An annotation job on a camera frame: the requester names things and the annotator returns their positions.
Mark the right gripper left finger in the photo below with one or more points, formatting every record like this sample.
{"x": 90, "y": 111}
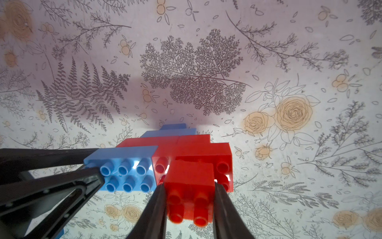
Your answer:
{"x": 152, "y": 222}

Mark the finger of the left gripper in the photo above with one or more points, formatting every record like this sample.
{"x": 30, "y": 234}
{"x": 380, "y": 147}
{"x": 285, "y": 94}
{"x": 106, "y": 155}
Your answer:
{"x": 40, "y": 208}
{"x": 15, "y": 160}

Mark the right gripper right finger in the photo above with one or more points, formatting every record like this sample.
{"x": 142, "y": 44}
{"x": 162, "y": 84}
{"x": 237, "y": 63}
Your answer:
{"x": 227, "y": 223}

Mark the small red 2x2 brick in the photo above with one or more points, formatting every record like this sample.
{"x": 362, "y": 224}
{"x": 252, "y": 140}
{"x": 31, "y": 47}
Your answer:
{"x": 190, "y": 191}

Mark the light blue 2x4 brick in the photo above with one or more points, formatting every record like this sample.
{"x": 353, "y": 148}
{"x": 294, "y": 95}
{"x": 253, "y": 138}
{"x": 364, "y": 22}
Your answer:
{"x": 170, "y": 132}
{"x": 125, "y": 169}

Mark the red 2x4 brick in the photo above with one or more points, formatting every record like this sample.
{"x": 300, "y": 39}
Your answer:
{"x": 218, "y": 154}
{"x": 165, "y": 140}

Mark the dark blue 2x2 brick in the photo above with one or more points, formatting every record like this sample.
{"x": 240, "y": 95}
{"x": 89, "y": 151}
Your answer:
{"x": 173, "y": 126}

